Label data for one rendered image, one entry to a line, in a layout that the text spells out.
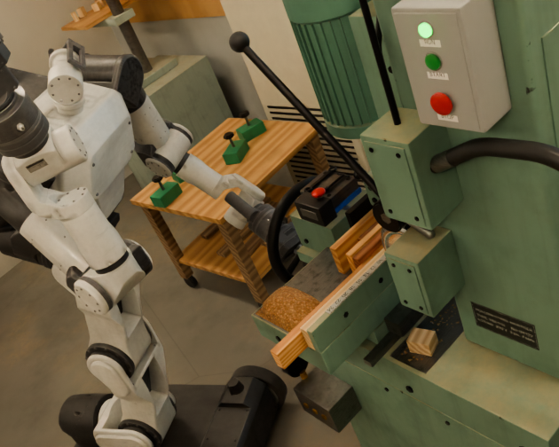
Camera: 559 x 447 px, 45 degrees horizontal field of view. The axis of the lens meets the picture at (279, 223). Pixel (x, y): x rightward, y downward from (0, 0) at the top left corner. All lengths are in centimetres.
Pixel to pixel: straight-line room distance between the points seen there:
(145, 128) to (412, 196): 92
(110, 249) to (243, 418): 113
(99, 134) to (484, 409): 90
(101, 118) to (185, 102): 204
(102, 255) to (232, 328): 168
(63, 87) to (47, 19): 279
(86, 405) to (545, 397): 152
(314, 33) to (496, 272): 47
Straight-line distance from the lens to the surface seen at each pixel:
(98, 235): 116
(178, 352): 284
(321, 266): 140
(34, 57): 410
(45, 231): 127
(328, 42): 109
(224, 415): 223
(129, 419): 217
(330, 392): 154
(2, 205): 131
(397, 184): 97
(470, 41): 79
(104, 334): 187
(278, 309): 130
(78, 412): 232
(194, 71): 351
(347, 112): 114
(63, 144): 110
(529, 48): 84
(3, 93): 105
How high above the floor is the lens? 175
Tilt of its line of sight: 32 degrees down
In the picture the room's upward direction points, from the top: 24 degrees counter-clockwise
